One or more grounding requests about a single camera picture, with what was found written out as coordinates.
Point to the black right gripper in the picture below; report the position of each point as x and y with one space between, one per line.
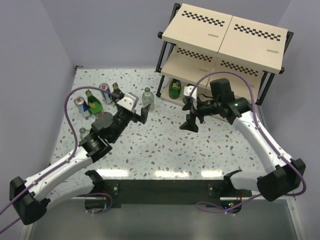
190 124

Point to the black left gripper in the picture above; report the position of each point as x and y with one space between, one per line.
142 118

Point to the green Perrier bottle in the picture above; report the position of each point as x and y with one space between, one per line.
95 106
117 93

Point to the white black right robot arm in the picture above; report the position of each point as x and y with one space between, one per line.
282 174

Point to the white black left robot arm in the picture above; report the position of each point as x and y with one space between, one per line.
29 196

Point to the green bottle on shelf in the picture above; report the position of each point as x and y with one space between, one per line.
174 90

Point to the beige three-tier shelf unit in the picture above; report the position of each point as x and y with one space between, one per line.
201 45

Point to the clear bottle green cap centre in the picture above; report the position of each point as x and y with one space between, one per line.
148 98

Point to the clear bottle green cap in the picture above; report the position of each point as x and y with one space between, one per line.
148 98
83 132

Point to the silver blue can back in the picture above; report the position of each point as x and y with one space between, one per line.
106 96

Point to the silver blue can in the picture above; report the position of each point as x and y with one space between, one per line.
82 107
106 96

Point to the silver blue can front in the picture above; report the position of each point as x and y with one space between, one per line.
82 107

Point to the clear bottle green cap left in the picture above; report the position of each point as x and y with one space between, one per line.
83 132

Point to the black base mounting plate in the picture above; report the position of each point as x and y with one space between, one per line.
161 192

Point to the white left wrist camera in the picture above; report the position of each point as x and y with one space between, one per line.
128 102

